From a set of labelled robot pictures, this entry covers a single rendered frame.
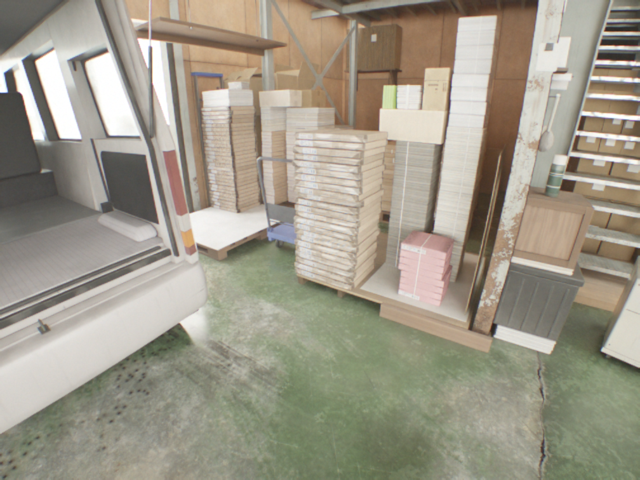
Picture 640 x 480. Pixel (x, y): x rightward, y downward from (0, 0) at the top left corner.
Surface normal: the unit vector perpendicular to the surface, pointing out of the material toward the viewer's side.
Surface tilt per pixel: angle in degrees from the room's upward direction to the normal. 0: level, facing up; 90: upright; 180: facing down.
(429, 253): 90
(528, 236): 90
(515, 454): 0
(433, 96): 90
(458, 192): 90
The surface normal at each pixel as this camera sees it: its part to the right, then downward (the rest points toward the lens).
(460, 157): -0.55, 0.33
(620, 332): -0.75, 0.26
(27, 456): 0.00, -0.91
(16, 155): 0.84, 0.27
